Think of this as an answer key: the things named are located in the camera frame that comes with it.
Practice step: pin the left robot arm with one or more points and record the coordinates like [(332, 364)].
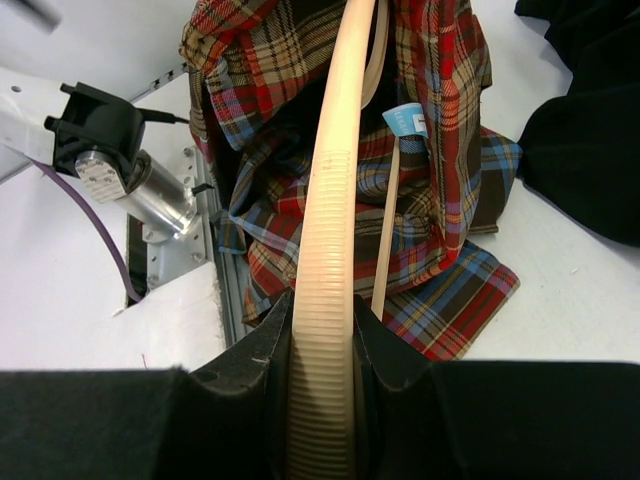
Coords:
[(83, 132)]

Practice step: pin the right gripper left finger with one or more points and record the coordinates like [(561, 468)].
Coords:
[(225, 420)]

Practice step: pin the black hanging garment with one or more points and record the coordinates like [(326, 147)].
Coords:
[(581, 150)]

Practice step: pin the beige hanger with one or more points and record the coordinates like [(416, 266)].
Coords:
[(321, 434)]

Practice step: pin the white front cover board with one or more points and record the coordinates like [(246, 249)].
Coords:
[(63, 304)]

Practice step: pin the aluminium mounting rail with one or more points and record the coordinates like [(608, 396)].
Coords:
[(195, 262)]

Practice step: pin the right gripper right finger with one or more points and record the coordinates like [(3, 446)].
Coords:
[(424, 419)]

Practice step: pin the plaid flannel shirt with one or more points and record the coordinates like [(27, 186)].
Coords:
[(257, 72)]

